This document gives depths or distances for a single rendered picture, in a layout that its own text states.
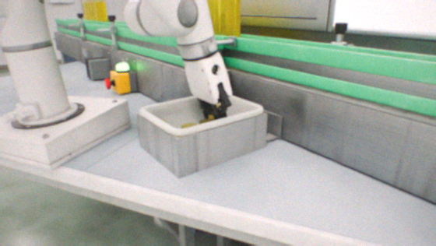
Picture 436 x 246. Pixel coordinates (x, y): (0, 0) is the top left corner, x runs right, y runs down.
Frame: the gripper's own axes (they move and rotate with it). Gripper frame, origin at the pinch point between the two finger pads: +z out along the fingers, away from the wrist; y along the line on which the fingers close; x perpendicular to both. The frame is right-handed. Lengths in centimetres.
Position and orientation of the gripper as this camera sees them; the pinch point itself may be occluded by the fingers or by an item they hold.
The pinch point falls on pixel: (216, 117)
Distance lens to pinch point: 69.6
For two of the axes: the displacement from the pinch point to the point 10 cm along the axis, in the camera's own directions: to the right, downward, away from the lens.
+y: -5.8, -2.9, 7.6
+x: -7.8, 4.4, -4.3
